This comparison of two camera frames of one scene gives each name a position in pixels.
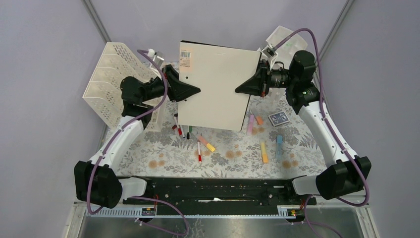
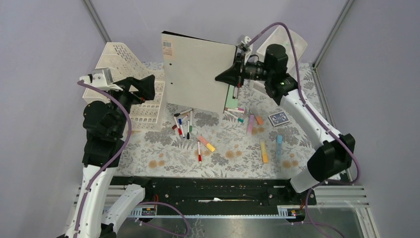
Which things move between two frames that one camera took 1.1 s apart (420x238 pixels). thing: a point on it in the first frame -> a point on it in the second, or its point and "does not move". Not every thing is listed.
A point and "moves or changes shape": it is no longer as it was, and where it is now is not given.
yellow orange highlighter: (264, 155) does not move
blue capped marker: (182, 131) -> (180, 120)
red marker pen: (199, 155) does not move
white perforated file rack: (103, 92) does not move
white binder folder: (218, 72) moves or changes shape
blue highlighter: (279, 147) does not move
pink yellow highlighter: (203, 141) does not move
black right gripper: (259, 84) -> (232, 75)
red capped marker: (180, 129) does not move
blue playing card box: (279, 118) does not move
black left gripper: (177, 89) -> (145, 87)
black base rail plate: (220, 196) does not move
